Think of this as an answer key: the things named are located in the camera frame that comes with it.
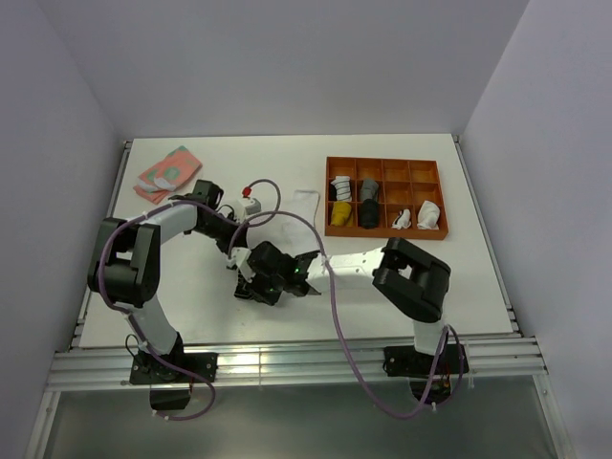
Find rolled black socks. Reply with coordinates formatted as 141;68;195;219
358;199;380;230

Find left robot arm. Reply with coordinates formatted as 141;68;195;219
87;180;238;382

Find orange compartment tray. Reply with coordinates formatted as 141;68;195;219
324;157;448;240

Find white sock with black stripes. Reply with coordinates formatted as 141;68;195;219
281;189;319;254

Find purple cable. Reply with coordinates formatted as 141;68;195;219
98;178;283;422
227;210;466;421

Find rolled grey socks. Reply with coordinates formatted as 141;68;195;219
360;178;380;202

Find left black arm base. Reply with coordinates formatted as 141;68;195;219
129;351;218;414

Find rolled yellow socks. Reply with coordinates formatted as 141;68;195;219
330;201;353;227

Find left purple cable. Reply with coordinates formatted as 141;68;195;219
98;178;283;422

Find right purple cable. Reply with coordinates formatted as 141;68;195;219
227;210;466;421

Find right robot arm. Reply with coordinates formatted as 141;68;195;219
231;237;451;373

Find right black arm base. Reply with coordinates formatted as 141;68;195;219
382;342;470;404

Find small white rolled socks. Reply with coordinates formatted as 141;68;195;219
391;208;411;230

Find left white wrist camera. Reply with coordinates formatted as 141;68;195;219
234;197;262;222

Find large white rolled socks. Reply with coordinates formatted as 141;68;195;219
417;200;440;230

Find rolled white striped socks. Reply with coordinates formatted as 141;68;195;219
328;175;352;202

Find pink green patterned socks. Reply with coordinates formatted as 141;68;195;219
133;145;202;205

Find black striped sock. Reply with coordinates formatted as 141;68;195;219
233;271;262;302

